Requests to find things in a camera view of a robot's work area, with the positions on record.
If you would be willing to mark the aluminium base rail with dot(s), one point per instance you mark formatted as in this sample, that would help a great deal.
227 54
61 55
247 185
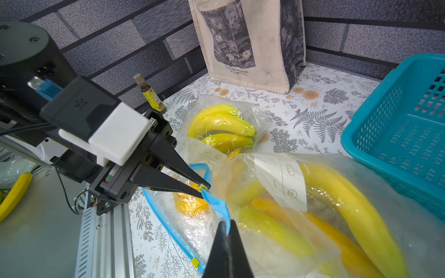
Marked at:
105 247

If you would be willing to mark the beige canvas tote bag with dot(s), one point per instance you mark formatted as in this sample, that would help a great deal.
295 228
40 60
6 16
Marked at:
255 44

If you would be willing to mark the bananas in right bag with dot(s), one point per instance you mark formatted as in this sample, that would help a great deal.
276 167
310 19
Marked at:
263 225

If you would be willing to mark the yellow banana bunch left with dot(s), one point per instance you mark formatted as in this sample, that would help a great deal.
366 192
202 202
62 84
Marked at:
223 128

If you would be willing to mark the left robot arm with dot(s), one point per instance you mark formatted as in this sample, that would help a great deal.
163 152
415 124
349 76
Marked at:
33 71

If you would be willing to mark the teal plastic basket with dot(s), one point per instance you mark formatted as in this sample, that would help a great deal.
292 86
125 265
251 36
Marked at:
399 131

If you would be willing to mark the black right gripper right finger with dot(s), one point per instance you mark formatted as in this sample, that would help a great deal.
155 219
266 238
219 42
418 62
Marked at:
238 264

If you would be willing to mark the small yellow glass bottle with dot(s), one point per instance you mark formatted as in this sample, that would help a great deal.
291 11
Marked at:
149 93

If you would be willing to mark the large yellow banana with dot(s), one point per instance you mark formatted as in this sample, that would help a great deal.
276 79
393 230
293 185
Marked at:
363 219

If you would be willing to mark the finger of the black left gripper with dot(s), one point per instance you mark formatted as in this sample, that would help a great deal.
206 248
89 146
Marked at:
145 176
163 148

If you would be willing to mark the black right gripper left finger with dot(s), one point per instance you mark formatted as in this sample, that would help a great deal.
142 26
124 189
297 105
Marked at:
218 261

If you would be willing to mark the clear zip-top bag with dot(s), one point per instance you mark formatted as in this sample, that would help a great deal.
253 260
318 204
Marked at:
192 222
256 116

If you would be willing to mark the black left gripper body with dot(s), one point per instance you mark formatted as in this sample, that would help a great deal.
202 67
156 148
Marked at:
110 184

